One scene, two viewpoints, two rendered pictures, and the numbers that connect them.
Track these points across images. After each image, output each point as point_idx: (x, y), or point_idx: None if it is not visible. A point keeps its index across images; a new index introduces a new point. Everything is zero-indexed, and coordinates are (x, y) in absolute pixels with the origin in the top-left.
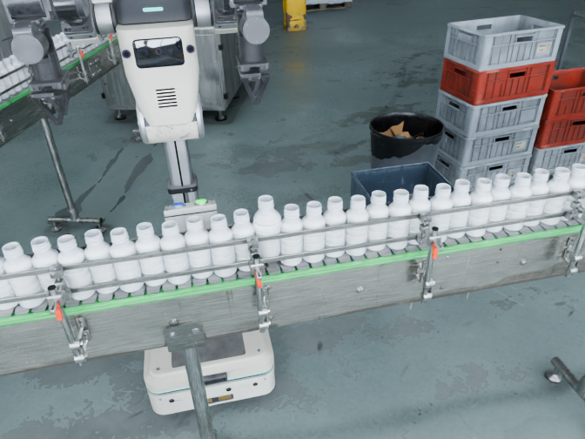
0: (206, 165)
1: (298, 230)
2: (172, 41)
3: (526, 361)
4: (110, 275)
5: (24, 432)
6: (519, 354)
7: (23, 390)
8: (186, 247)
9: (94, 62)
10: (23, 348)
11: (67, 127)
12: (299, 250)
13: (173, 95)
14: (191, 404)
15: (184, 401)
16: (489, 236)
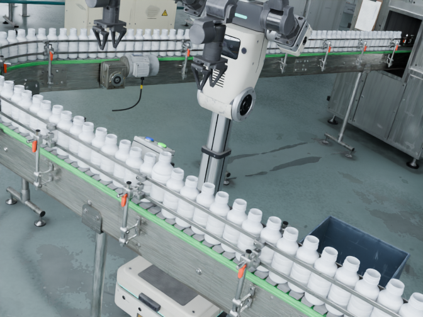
0: (352, 190)
1: (172, 189)
2: (235, 40)
3: None
4: (75, 148)
5: (58, 251)
6: None
7: (82, 233)
8: (109, 155)
9: (303, 61)
10: (27, 163)
11: (288, 109)
12: (170, 206)
13: (224, 78)
14: (133, 312)
15: (129, 305)
16: (320, 310)
